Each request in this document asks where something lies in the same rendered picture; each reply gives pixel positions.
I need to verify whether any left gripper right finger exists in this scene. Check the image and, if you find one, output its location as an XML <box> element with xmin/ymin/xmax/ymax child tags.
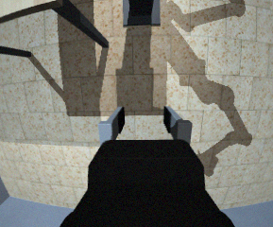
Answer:
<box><xmin>163</xmin><ymin>106</ymin><xmax>193</xmax><ymax>146</ymax></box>

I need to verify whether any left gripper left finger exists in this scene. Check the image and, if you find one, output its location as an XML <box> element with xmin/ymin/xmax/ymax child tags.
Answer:
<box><xmin>97</xmin><ymin>106</ymin><xmax>126</xmax><ymax>146</ymax></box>

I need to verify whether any wooden table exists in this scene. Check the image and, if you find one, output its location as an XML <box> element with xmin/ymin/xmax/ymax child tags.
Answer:
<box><xmin>0</xmin><ymin>0</ymin><xmax>110</xmax><ymax>59</ymax></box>

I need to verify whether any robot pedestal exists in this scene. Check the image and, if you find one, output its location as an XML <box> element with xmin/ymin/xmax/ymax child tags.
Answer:
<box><xmin>122</xmin><ymin>0</ymin><xmax>162</xmax><ymax>26</ymax></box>

